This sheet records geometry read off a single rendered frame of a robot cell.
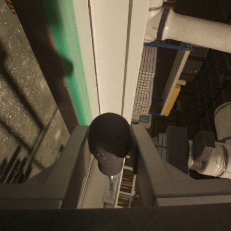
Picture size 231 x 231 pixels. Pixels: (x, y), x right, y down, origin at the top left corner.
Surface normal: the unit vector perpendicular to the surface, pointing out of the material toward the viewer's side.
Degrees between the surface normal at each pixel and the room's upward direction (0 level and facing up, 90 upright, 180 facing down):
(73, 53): 0
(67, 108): 90
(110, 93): 90
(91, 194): 90
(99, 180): 90
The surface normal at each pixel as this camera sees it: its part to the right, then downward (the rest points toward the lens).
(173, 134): 0.01, -0.58
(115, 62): -0.20, 0.79
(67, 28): 0.98, 0.17
